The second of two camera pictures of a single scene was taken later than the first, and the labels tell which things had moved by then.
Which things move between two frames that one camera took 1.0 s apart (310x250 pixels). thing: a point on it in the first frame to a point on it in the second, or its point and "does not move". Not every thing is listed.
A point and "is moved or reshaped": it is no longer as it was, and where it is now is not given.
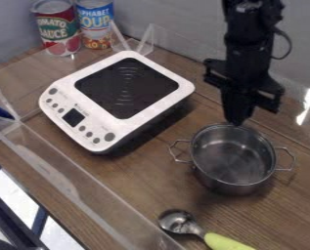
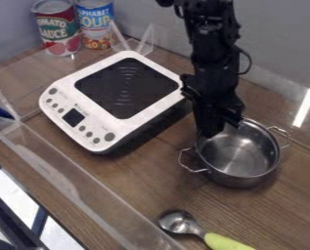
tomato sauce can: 60,26 does not move
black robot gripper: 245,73 to 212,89
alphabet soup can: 96,22 does not move
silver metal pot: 234,158 is moved or reshaped
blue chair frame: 27,236 does not move
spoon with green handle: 182,221 does not move
